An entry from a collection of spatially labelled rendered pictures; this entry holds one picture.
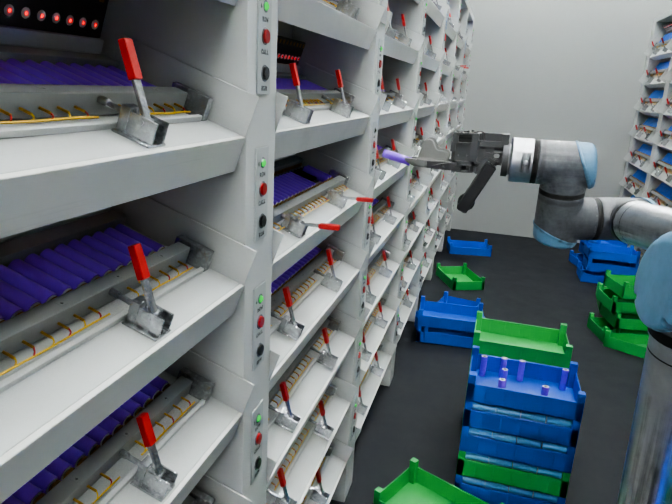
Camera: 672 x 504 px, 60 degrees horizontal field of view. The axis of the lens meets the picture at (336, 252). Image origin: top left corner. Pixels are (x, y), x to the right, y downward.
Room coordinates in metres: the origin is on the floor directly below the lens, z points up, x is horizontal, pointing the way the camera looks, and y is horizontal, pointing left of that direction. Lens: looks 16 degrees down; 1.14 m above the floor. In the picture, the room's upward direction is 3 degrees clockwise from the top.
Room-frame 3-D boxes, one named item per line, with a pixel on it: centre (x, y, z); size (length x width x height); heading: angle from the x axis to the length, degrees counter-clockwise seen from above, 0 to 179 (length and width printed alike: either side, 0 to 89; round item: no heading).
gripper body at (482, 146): (1.22, -0.29, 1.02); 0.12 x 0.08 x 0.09; 75
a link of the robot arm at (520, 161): (1.20, -0.37, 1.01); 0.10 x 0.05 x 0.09; 165
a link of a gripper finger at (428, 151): (1.23, -0.18, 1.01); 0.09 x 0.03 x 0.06; 79
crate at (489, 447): (1.48, -0.55, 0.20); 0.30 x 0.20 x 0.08; 75
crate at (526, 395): (1.48, -0.55, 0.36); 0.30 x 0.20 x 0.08; 75
